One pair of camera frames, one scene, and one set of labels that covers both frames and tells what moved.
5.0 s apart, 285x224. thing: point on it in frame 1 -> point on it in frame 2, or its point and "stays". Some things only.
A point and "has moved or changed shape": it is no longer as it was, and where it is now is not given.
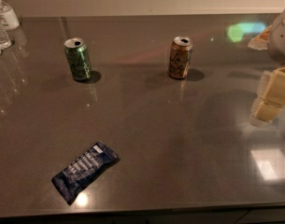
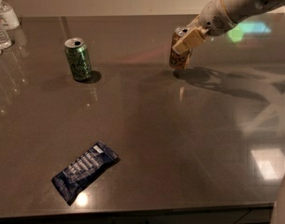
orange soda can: x=179 y=57 has moved or changed shape
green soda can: x=78 y=59 stays
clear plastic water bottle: x=0 y=35 stays
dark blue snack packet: x=68 y=180 stays
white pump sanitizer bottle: x=5 y=11 stays
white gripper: x=282 y=39 -> x=214 y=20
